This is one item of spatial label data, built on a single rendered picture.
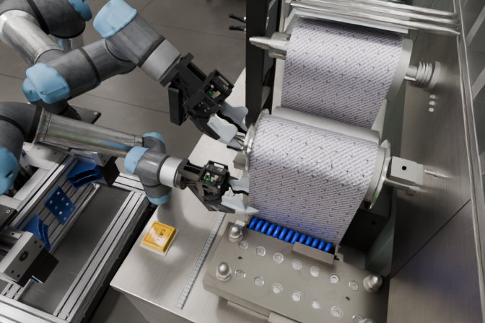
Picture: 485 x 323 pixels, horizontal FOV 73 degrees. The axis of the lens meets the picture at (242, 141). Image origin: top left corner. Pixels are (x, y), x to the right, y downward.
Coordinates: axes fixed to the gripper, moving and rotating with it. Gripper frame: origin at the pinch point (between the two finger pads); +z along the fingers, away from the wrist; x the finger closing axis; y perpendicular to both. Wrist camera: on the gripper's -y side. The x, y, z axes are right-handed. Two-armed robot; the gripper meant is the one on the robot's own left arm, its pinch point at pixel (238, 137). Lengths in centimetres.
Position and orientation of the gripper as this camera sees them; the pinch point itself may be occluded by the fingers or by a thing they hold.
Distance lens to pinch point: 71.3
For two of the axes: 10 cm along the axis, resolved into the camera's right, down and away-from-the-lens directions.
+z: 7.2, 6.3, 3.0
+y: 6.0, -3.3, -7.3
